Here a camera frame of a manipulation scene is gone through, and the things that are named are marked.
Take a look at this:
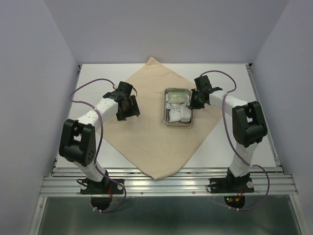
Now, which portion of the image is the green printed gauze bag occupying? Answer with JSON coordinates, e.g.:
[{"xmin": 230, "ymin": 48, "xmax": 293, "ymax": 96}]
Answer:
[{"xmin": 166, "ymin": 91, "xmax": 189, "ymax": 103}]

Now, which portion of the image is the beige cloth drape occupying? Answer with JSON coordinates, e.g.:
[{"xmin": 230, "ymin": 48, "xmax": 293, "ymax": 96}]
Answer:
[{"xmin": 103, "ymin": 58, "xmax": 222, "ymax": 179}]

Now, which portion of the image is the white gauze pad stack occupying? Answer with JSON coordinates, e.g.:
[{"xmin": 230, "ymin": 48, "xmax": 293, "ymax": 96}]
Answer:
[{"xmin": 182, "ymin": 100, "xmax": 190, "ymax": 109}]

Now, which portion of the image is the green suture packet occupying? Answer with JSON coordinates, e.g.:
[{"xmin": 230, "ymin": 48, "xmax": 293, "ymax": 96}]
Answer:
[{"xmin": 165, "ymin": 103, "xmax": 185, "ymax": 111}]

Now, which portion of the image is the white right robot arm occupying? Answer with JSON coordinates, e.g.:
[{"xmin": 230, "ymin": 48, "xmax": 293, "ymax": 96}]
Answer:
[{"xmin": 190, "ymin": 75, "xmax": 268, "ymax": 191}]

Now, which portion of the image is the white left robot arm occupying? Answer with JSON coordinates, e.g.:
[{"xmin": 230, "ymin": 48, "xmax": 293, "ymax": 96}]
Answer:
[{"xmin": 59, "ymin": 81, "xmax": 140, "ymax": 193}]

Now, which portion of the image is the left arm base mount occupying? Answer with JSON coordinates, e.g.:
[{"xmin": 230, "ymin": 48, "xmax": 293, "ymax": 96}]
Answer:
[{"xmin": 76, "ymin": 171, "xmax": 127, "ymax": 213}]

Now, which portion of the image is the aluminium mounting rail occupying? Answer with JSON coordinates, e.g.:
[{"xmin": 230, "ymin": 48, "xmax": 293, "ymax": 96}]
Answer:
[{"xmin": 40, "ymin": 166, "xmax": 298, "ymax": 197}]

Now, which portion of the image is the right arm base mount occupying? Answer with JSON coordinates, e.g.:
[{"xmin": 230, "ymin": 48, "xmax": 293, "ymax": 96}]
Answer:
[{"xmin": 206, "ymin": 169, "xmax": 254, "ymax": 210}]

